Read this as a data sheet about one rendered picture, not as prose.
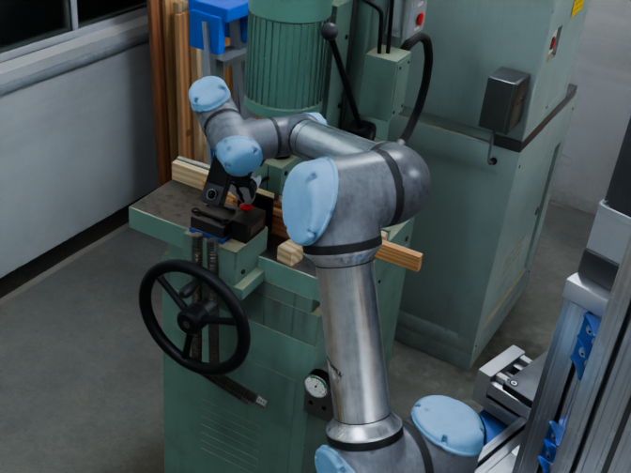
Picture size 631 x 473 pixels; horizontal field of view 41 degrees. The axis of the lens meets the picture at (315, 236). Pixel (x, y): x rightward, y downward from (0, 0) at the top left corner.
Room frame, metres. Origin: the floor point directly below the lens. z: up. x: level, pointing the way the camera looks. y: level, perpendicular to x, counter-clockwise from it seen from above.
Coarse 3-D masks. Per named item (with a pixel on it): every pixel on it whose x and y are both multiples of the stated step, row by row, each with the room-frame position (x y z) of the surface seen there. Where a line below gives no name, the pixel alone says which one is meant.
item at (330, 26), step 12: (324, 24) 1.60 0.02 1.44; (324, 36) 1.59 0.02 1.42; (336, 36) 1.60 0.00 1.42; (336, 48) 1.63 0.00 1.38; (336, 60) 1.65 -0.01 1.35; (348, 84) 1.70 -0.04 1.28; (348, 96) 1.72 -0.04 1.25; (360, 120) 1.78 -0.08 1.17; (360, 132) 1.79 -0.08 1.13; (372, 132) 1.81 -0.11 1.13
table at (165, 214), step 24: (168, 192) 1.82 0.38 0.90; (192, 192) 1.83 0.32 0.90; (144, 216) 1.71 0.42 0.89; (168, 216) 1.71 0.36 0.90; (168, 240) 1.68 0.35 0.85; (264, 264) 1.57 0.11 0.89; (312, 264) 1.56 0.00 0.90; (384, 264) 1.66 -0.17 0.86; (240, 288) 1.49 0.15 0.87; (288, 288) 1.54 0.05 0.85; (312, 288) 1.51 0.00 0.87
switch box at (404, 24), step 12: (396, 0) 1.94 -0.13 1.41; (408, 0) 1.92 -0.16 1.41; (420, 0) 1.96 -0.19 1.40; (396, 12) 1.93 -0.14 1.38; (408, 12) 1.92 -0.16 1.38; (420, 12) 1.97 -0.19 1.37; (396, 24) 1.93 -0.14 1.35; (408, 24) 1.92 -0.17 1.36; (396, 36) 1.93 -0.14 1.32; (408, 36) 1.92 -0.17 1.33
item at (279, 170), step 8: (272, 160) 1.72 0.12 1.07; (280, 160) 1.72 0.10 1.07; (288, 160) 1.73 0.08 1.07; (296, 160) 1.75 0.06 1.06; (304, 160) 1.79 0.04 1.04; (264, 168) 1.71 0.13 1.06; (272, 168) 1.70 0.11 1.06; (280, 168) 1.69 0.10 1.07; (288, 168) 1.72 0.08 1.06; (264, 176) 1.71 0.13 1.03; (272, 176) 1.70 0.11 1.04; (280, 176) 1.69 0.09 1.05; (264, 184) 1.70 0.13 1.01; (272, 184) 1.70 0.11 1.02; (280, 184) 1.69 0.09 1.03; (280, 192) 1.69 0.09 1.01
